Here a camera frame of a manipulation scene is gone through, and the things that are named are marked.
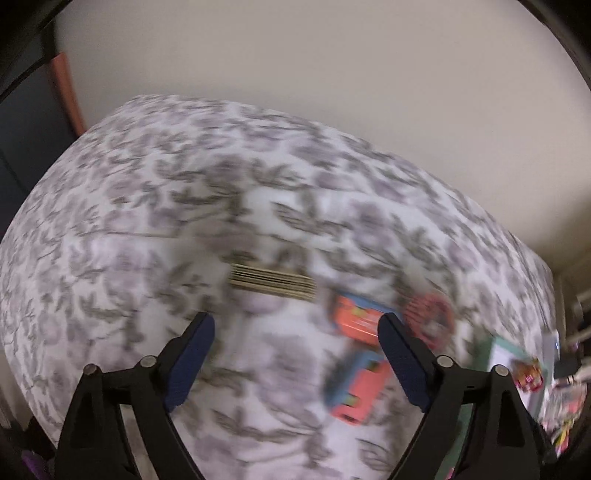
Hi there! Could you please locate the small black device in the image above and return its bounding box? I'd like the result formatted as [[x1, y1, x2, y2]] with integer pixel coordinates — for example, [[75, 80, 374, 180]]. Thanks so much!
[[553, 356, 580, 378]]

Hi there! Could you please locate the grey floral blanket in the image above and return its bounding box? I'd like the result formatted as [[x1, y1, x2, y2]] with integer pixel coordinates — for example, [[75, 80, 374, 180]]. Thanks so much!
[[0, 95, 555, 480]]

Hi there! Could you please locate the green-rimmed white tray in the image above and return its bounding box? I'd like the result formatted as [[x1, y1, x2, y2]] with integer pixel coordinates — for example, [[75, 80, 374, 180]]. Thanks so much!
[[436, 335, 555, 480]]

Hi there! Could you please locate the dark cabinet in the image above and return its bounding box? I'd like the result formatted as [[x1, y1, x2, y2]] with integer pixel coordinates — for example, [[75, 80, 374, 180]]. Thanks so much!
[[0, 25, 80, 243]]

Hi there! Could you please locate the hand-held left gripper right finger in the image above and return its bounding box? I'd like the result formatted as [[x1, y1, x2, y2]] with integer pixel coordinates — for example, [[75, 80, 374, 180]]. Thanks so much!
[[378, 312, 555, 480]]

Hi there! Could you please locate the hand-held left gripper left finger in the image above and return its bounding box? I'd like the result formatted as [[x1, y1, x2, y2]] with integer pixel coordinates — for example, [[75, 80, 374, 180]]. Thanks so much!
[[54, 311, 216, 480]]

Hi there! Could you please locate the cluster of pens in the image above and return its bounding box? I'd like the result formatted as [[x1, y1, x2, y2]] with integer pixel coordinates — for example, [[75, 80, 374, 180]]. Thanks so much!
[[539, 381, 585, 459]]

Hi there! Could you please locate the red board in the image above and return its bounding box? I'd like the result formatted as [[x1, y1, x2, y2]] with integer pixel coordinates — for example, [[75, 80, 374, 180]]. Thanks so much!
[[51, 53, 88, 136]]

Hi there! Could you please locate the white shelf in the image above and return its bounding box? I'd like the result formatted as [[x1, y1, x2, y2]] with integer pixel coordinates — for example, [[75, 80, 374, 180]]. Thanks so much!
[[553, 270, 591, 354]]

